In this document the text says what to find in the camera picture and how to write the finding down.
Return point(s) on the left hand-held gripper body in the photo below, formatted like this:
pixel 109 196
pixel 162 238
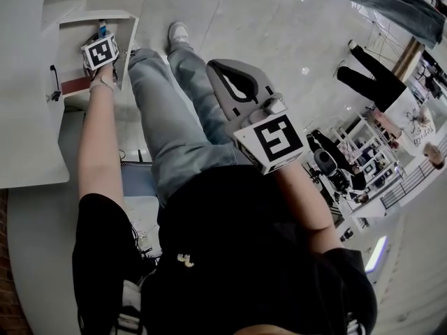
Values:
pixel 99 52

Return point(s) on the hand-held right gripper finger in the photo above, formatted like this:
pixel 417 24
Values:
pixel 260 77
pixel 220 89

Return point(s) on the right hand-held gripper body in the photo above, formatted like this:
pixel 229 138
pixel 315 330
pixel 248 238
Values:
pixel 276 138

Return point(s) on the white blue small box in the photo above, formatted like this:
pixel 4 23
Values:
pixel 102 30

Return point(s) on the white drawer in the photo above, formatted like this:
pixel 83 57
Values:
pixel 71 40

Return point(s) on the person's left forearm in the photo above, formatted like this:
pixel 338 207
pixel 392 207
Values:
pixel 97 134

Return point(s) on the person's right forearm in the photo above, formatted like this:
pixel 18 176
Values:
pixel 304 201

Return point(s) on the person's right leg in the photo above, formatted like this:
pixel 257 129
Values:
pixel 199 86

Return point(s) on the person's leg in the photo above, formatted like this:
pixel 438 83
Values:
pixel 199 86
pixel 164 124

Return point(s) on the person's left leg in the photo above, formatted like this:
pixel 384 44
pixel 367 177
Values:
pixel 164 124

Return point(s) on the person's right white shoe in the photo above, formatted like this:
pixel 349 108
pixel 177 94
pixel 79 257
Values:
pixel 178 33

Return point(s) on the white desk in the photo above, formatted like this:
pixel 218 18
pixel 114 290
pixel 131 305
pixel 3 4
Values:
pixel 24 82

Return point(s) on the white display shelf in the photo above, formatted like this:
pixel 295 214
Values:
pixel 370 145

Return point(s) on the blue seat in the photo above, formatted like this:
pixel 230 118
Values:
pixel 138 183

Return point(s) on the person's black shirt torso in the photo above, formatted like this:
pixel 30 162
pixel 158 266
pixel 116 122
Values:
pixel 227 257

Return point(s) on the black railing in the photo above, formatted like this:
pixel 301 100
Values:
pixel 412 180

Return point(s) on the white light panel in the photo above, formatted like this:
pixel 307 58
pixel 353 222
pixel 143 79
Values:
pixel 376 253

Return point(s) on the grey counter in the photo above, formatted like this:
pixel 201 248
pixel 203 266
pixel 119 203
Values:
pixel 42 257

